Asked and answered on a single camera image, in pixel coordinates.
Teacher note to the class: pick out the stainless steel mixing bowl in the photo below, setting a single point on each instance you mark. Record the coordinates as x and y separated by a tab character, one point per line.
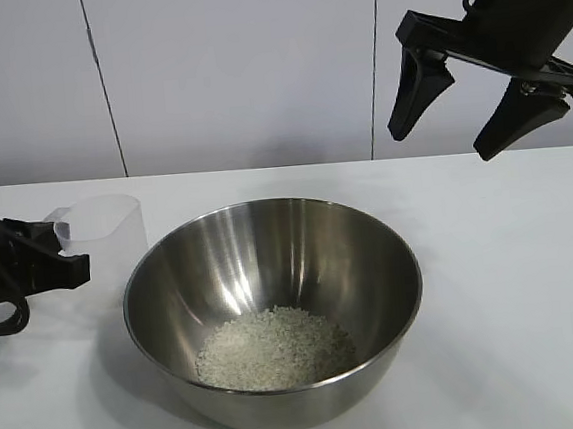
270	256

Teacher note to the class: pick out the clear plastic measuring cup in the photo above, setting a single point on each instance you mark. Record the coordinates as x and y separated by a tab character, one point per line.
107	230

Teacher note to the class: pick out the white uncooked rice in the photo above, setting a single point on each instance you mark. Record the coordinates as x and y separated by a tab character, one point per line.
273	346

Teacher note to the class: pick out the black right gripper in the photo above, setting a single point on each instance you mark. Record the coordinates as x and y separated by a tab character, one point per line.
520	18

